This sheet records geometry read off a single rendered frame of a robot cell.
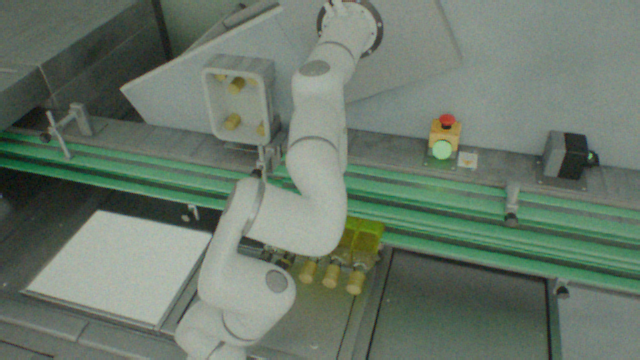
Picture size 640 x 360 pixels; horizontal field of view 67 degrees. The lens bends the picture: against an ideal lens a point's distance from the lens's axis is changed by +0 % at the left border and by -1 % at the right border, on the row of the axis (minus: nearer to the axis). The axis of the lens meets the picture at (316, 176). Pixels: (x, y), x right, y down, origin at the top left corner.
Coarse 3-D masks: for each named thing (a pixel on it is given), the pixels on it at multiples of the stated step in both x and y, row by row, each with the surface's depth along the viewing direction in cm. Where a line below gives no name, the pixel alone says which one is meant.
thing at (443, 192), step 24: (360, 168) 124; (384, 192) 117; (408, 192) 116; (432, 192) 116; (456, 192) 116; (480, 192) 115; (528, 216) 109; (552, 216) 108; (576, 216) 108; (600, 216) 108; (624, 216) 108
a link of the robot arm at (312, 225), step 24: (312, 144) 74; (288, 168) 76; (312, 168) 72; (336, 168) 73; (264, 192) 70; (288, 192) 72; (312, 192) 73; (336, 192) 71; (264, 216) 69; (288, 216) 70; (312, 216) 71; (336, 216) 71; (264, 240) 71; (288, 240) 70; (312, 240) 71; (336, 240) 72
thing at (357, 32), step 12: (336, 0) 104; (336, 12) 106; (348, 12) 105; (360, 12) 107; (324, 24) 111; (336, 24) 103; (348, 24) 103; (360, 24) 105; (372, 24) 108; (324, 36) 100; (336, 36) 99; (348, 36) 100; (360, 36) 103; (372, 36) 110; (348, 48) 98; (360, 48) 103
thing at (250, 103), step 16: (208, 80) 129; (224, 80) 135; (256, 80) 123; (208, 96) 131; (224, 96) 138; (240, 96) 136; (256, 96) 135; (208, 112) 134; (224, 112) 140; (240, 112) 140; (256, 112) 138; (224, 128) 141; (240, 128) 141; (256, 144) 136
